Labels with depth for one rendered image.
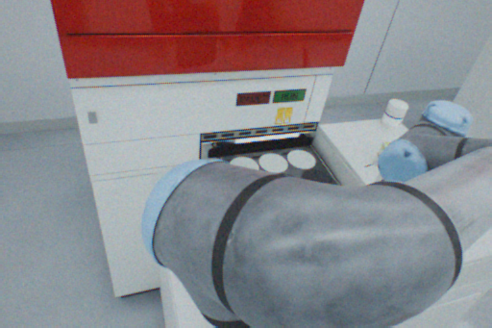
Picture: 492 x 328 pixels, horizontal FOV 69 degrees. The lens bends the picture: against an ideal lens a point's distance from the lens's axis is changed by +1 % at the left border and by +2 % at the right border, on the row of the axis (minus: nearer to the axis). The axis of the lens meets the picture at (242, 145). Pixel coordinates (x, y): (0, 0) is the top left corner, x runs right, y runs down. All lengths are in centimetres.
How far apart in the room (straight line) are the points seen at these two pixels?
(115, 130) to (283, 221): 96
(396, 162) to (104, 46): 71
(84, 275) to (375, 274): 189
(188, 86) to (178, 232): 83
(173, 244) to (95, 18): 71
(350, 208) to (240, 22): 80
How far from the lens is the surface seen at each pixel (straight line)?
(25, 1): 259
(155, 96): 110
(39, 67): 275
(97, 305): 197
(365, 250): 24
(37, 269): 215
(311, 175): 124
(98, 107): 111
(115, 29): 95
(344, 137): 134
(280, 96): 121
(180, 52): 99
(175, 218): 31
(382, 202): 26
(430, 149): 60
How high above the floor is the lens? 170
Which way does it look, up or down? 38 degrees down
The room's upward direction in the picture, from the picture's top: 8 degrees clockwise
